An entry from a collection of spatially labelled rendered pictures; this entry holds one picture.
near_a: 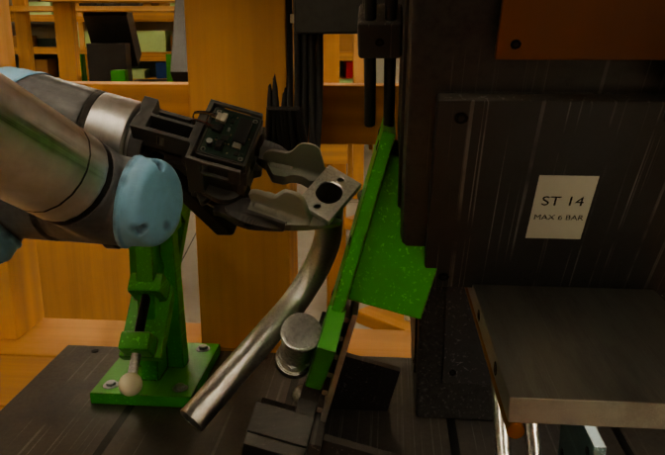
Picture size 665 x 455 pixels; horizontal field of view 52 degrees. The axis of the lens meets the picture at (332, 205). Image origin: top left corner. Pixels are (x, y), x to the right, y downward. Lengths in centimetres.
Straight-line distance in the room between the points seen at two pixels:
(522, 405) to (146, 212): 31
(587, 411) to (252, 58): 66
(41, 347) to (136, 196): 64
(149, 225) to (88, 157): 7
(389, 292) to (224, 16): 50
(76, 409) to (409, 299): 48
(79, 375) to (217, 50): 48
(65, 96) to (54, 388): 44
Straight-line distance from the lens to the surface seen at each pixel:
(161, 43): 768
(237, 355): 73
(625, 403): 48
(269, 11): 96
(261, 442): 69
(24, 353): 116
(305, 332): 63
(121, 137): 67
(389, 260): 61
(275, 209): 66
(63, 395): 97
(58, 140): 51
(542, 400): 46
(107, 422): 90
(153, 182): 56
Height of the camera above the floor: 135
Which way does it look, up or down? 14 degrees down
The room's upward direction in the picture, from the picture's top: straight up
